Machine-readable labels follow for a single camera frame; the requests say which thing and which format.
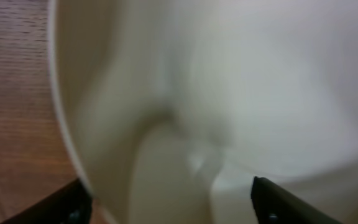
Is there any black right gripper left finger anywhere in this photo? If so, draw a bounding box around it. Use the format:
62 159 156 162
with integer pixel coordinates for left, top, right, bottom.
1 179 93 224

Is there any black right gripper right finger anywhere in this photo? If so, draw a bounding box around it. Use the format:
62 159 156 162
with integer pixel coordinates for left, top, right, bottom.
250 176 341 224

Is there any cream white bowl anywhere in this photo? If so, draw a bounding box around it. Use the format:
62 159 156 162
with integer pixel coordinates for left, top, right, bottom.
48 0 358 223

